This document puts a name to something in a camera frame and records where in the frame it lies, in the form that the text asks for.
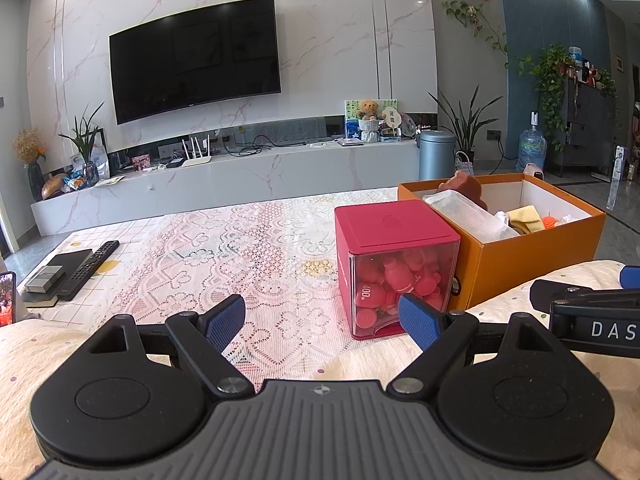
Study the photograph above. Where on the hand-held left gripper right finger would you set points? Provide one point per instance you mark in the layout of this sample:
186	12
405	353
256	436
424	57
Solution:
417	322

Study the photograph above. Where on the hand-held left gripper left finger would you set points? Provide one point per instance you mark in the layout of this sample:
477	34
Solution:
225	322

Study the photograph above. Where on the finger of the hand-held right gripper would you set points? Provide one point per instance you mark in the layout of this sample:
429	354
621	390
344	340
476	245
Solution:
631	276
555	294

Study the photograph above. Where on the orange cardboard box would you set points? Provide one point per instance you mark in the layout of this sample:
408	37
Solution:
525	265

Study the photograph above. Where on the orange ribbed ball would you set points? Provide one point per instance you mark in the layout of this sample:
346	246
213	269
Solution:
549	221

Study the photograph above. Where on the yellow cloth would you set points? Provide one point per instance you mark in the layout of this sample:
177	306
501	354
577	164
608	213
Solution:
525	216

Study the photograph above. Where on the white padded cloth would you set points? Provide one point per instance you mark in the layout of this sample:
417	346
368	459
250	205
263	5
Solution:
470	215

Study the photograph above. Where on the red box with clear front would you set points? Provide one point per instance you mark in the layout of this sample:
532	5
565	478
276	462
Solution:
395	230

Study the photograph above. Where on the white checked tablecloth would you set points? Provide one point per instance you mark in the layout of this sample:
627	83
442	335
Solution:
135	240

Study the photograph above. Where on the small pink appliance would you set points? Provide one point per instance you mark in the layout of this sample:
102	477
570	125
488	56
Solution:
534	171

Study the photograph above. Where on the marble television cabinet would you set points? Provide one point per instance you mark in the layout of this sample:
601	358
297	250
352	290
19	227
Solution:
225	185

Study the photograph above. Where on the black remote control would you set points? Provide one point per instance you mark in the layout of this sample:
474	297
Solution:
90	270

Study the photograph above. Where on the large water bottle with pump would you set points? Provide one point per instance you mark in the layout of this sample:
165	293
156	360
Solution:
531	147

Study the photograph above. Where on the dark cabinet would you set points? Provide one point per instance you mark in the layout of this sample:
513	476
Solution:
590	130

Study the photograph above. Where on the woven basket bag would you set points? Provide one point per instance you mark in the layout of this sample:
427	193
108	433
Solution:
463	166

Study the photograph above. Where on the white router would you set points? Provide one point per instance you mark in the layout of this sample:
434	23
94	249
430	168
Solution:
196	162

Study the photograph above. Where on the black book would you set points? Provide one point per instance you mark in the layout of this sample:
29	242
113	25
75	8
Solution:
72	260

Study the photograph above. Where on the grey blue trash can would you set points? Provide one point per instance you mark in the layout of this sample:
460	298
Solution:
436	157

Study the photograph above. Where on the black set-top box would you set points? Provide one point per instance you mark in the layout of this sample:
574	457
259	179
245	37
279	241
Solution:
175	162

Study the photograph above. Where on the small pink photo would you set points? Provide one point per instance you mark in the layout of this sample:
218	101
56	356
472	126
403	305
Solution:
140	162

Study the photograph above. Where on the papers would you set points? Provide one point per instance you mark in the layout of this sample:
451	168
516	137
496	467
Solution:
109	181

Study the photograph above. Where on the grey small box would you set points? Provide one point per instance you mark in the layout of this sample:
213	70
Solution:
45	280

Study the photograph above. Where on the white set-top box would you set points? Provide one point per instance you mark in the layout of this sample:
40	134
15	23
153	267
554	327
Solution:
350	142

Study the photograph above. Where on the long-leaf potted plant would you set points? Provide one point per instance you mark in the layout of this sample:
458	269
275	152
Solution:
465	120

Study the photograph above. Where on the cream dotted blanket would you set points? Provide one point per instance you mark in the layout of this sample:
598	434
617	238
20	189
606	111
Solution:
30	350

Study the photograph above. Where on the wooden fan sign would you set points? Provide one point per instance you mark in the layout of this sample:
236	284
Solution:
392	119

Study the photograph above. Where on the snack packets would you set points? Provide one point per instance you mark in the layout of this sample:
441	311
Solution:
75	182

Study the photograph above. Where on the teddy bear bouquet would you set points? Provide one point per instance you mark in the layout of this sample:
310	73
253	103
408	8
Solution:
369	122

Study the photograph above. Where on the bushy potted vine plant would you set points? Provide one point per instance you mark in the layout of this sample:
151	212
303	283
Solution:
550	80

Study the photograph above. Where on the green blue poster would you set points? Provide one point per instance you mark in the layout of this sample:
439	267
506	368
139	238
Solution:
351	120

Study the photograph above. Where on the golden gourd ornament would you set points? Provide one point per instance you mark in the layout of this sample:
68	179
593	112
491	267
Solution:
54	187

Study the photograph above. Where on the smartphone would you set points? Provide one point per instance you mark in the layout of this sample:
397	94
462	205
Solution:
7	300

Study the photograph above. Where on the green plant in glass vase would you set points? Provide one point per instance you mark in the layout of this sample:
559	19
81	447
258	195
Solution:
85	145

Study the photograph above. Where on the dried yellow flowers in vase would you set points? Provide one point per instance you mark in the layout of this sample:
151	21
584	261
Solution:
30	150

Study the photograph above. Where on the black television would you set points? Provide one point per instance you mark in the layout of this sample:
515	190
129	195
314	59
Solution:
195	60

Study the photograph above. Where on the hanging vine plant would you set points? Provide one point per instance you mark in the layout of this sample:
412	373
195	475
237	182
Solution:
465	12

